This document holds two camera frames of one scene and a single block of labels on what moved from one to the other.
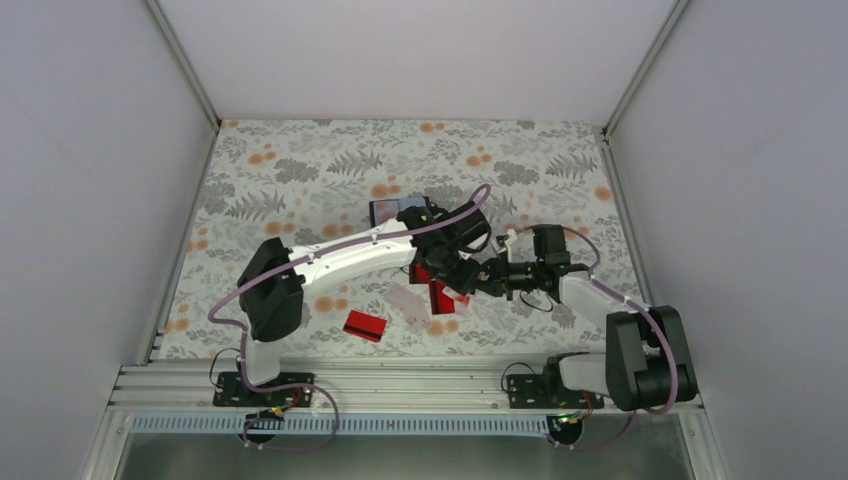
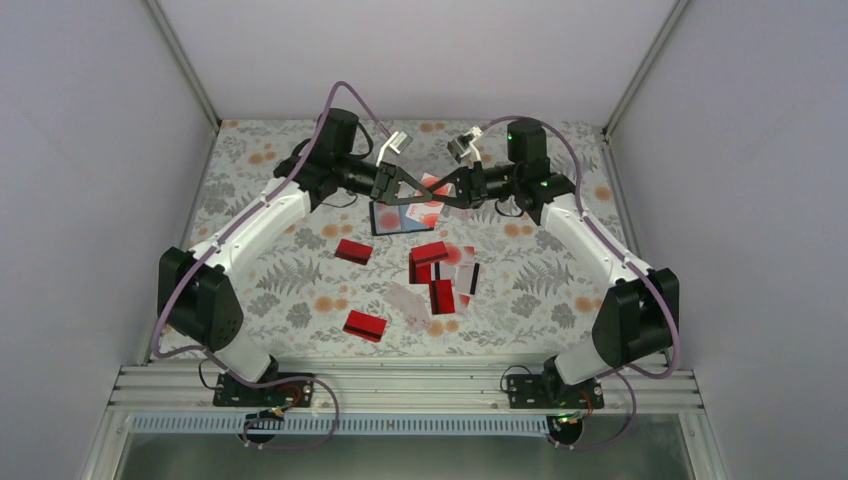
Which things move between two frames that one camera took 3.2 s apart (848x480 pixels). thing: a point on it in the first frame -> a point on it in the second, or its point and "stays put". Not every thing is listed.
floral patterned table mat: (303, 182) stays put
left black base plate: (231, 391) stays put
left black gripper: (463, 281) -> (380, 184)
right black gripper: (497, 273) -> (463, 178)
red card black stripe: (365, 326) stays put
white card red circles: (384, 210) stays put
